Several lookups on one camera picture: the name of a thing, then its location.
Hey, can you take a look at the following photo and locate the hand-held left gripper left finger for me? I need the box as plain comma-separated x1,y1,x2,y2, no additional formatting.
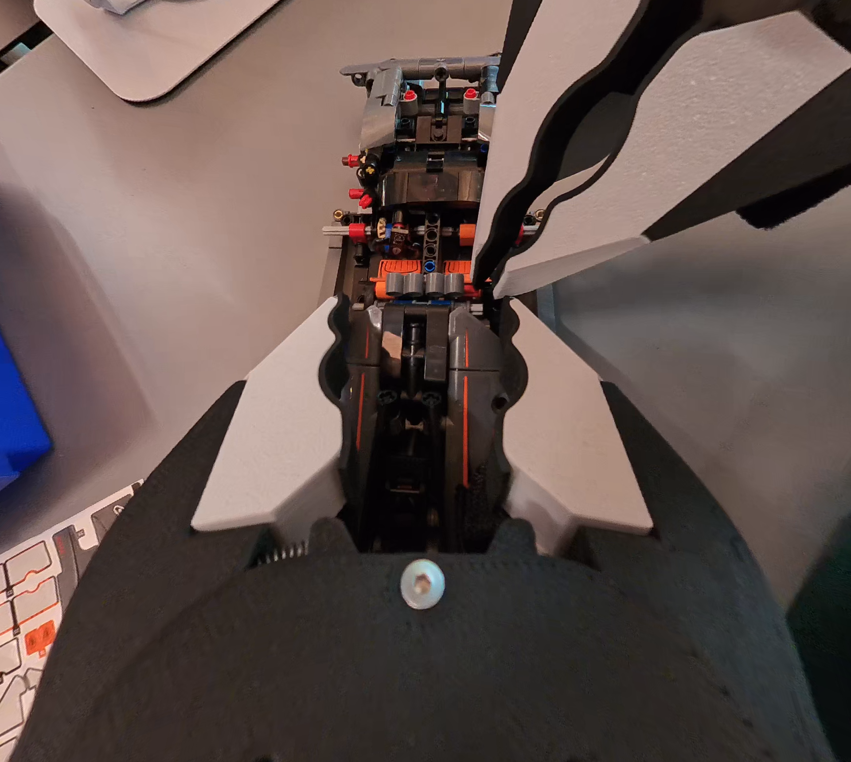
191,295,350,555

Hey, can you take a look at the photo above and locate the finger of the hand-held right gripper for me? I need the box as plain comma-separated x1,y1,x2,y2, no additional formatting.
491,9,851,299
471,0,671,287

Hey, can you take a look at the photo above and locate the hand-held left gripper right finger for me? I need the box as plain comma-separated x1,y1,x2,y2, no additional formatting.
499,298,655,555

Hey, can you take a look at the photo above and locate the grey black lego car model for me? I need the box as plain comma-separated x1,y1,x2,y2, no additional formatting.
321,52,558,553

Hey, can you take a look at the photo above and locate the lego sticker sheet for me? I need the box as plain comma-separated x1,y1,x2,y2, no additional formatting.
0,478,146,762

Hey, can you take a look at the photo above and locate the blue plastic storage bin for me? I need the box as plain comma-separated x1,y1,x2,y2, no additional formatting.
0,326,54,492

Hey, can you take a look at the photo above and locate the person's green shirt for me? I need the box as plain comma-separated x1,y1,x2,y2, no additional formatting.
788,536,851,762

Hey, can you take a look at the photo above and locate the white flat stand base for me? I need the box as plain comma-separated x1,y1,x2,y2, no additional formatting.
33,0,363,106

